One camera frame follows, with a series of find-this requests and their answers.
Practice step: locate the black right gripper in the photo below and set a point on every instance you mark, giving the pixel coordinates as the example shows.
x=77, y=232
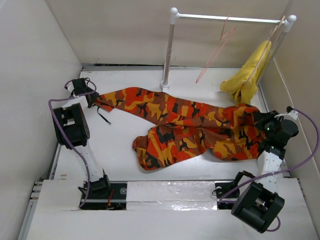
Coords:
x=260, y=117

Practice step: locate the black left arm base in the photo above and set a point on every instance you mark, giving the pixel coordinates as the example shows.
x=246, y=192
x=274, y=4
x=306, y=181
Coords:
x=113, y=200

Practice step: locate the pink wire hanger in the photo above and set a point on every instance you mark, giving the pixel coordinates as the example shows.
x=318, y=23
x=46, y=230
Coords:
x=224, y=38

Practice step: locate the wooden hanger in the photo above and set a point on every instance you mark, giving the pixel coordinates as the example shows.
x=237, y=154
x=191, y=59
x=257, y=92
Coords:
x=271, y=33

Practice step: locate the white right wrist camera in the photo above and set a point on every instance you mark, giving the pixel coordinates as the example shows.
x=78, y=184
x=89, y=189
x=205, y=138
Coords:
x=290, y=114

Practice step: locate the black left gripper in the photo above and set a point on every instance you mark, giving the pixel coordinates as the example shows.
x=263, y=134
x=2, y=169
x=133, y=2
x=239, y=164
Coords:
x=93, y=97

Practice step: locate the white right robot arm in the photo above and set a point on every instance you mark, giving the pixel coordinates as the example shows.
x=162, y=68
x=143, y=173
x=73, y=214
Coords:
x=259, y=204

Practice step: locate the orange camouflage trousers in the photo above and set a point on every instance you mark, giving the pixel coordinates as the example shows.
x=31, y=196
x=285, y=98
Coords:
x=183, y=129

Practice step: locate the white clothes rack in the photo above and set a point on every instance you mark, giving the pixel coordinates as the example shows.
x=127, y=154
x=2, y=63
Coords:
x=276, y=40

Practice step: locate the aluminium frame rail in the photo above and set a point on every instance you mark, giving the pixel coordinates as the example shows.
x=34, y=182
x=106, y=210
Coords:
x=30, y=210

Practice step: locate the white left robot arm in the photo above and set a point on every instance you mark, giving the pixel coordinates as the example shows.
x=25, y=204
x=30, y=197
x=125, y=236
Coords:
x=72, y=131

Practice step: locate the yellow garment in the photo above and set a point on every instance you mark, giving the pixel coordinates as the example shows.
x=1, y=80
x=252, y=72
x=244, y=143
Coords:
x=243, y=94

